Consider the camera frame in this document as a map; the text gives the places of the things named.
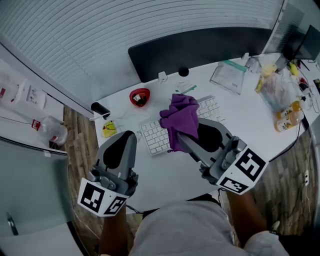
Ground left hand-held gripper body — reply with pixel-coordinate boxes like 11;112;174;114
77;165;139;218

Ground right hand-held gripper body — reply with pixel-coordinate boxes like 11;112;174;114
199;135;269;196

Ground purple cloth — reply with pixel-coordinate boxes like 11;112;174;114
159;93;200;153

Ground white keyboard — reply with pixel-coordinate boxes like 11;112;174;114
139;95;227;156

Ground person's left forearm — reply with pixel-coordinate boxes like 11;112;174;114
98;209;128;256

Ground person's right forearm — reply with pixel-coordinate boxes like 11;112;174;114
226;189;267;246

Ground yellow sticky card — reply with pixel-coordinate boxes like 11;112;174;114
102;120;118;139

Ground black cylinder speaker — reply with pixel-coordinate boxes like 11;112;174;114
90;101;111;120

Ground person's black trousers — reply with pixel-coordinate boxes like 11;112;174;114
186;193;222;208

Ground green white paper card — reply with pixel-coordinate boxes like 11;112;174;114
174;81;198;95

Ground red bowl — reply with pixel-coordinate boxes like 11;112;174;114
129;87;151;108

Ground grey glass panel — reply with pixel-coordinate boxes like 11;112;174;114
0;136;76;237

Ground clear document folder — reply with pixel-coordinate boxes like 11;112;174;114
209;59;248;96

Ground orange juice bottle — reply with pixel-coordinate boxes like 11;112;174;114
273;99;305;133

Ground clear plastic water bottle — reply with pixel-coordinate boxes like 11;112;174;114
31;116;69;147

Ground clear plastic bag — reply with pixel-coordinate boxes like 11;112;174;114
254;62;305;113

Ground person's grey shirt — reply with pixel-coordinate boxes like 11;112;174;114
129;199;291;256

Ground black desk divider panel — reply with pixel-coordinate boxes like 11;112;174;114
127;27;272;83

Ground yellow snack packet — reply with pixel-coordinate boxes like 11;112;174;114
261;62;278;76

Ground white socket box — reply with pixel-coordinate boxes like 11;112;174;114
26;84;47;110

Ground yellow banana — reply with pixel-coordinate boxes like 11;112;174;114
289;62;300;77

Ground clear plastic jug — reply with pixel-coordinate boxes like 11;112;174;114
0;73;20;103

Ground dark computer monitor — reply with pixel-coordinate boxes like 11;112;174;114
282;24;320;61

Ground black desk cable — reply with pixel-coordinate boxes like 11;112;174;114
268;119;302;163

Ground metal panel handle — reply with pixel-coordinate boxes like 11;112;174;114
6;212;20;236

